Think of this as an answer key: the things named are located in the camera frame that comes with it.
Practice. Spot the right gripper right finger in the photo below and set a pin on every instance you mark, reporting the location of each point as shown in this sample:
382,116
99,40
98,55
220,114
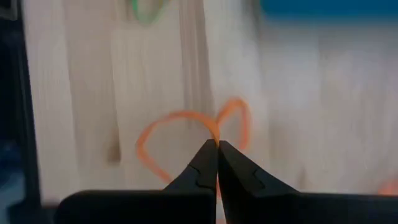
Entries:
280,208

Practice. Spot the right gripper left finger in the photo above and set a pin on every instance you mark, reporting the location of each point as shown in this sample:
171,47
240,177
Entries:
155,208

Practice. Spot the orange rubber band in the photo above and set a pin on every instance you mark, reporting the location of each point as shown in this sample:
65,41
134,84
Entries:
186,114

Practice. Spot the blue plastic basket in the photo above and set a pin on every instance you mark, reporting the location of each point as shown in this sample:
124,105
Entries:
326,7

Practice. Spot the green rubber band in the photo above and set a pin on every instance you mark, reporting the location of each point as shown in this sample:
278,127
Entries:
144,21

